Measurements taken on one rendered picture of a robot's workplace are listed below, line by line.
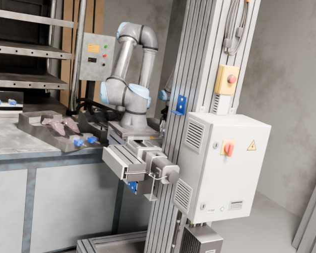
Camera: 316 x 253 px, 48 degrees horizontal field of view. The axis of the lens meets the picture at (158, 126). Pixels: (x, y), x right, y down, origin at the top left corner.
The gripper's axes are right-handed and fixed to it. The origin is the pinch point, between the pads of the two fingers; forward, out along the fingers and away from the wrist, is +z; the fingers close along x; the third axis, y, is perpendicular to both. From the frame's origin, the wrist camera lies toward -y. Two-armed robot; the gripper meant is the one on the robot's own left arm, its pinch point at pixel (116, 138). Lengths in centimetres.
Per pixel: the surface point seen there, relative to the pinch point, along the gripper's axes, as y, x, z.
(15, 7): -168, -3, -73
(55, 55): -87, -2, -41
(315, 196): 81, 152, 37
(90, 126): -21.8, -6.3, -2.7
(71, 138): -1.9, -32.4, -2.7
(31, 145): -15, -51, 5
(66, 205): -7, -28, 46
